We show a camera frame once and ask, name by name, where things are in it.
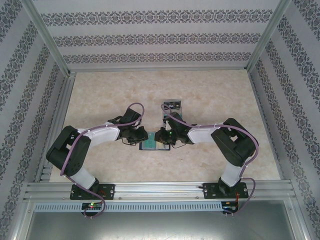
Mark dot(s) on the grey metal sheet panel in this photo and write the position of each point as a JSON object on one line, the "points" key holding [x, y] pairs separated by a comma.
{"points": [[160, 227]]}

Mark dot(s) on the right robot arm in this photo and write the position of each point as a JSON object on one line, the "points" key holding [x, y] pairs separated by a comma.
{"points": [[202, 135]]}

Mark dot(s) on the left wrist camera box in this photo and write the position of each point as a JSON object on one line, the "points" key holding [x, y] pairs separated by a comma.
{"points": [[138, 124]]}

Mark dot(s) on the aluminium back frame rail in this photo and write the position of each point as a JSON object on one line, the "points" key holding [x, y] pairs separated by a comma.
{"points": [[160, 70]]}

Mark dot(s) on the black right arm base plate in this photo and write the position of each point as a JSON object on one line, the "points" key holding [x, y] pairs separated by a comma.
{"points": [[210, 191]]}

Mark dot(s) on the aluminium mounting rail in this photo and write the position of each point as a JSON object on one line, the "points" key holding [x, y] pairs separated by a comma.
{"points": [[157, 191]]}

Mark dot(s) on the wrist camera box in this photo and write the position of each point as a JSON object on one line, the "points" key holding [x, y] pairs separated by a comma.
{"points": [[167, 124], [138, 124]]}

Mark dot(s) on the aluminium side frame rail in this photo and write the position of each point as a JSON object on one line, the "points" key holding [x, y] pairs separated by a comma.
{"points": [[58, 120]]}

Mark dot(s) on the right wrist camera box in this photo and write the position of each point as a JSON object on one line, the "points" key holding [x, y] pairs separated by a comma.
{"points": [[167, 124]]}

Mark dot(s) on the dark card with white logo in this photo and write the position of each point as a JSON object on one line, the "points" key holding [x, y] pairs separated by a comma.
{"points": [[175, 103]]}

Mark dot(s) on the left circuit board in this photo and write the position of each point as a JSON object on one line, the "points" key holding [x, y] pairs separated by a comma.
{"points": [[91, 206]]}

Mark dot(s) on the teal card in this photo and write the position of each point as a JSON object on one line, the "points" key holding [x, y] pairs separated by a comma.
{"points": [[151, 143]]}

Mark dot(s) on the clear acrylic card stand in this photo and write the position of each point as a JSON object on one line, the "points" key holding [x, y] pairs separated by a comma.
{"points": [[182, 111]]}

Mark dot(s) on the aluminium frame post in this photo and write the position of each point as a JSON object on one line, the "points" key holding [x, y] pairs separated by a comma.
{"points": [[49, 37], [265, 37]]}

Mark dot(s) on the right circuit board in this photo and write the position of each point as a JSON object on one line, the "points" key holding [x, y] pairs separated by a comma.
{"points": [[230, 208]]}

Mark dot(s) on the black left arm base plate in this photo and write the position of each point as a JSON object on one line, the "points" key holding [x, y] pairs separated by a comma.
{"points": [[110, 190]]}

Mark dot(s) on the dark blue card holder wallet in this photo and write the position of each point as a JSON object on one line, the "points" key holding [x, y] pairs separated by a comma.
{"points": [[150, 148]]}

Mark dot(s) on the circuit board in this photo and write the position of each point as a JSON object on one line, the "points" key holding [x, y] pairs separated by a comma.
{"points": [[91, 206], [230, 208]]}

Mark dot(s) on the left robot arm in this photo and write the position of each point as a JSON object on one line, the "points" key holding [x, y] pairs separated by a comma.
{"points": [[100, 135]]}

